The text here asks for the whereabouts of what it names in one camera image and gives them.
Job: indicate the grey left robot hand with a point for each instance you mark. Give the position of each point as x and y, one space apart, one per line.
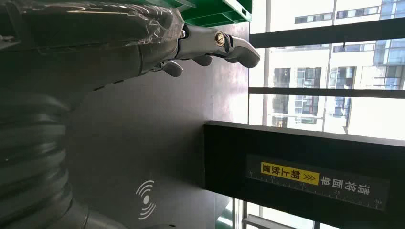
95 47

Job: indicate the black inbound scanner machine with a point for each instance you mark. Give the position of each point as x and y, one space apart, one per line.
142 126

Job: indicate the green plastic crate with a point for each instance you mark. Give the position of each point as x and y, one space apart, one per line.
208 12

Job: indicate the yellow black scanner label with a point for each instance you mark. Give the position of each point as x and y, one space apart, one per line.
291 173

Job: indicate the building outside window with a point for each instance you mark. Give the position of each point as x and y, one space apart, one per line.
364 110

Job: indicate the dark window frame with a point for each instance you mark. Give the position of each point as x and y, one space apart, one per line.
316 34

